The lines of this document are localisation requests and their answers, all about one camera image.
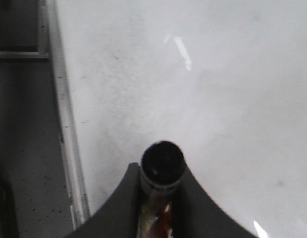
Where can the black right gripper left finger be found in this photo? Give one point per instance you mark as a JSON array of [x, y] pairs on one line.
[[118, 217]]

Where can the grey metal frame rail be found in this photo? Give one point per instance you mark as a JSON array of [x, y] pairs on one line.
[[42, 51]]

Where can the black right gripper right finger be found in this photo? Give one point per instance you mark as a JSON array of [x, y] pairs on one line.
[[196, 215]]

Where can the white whiteboard with aluminium frame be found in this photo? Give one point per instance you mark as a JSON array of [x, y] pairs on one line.
[[226, 80]]

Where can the white whiteboard marker black tip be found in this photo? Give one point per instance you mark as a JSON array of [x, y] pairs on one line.
[[161, 171]]

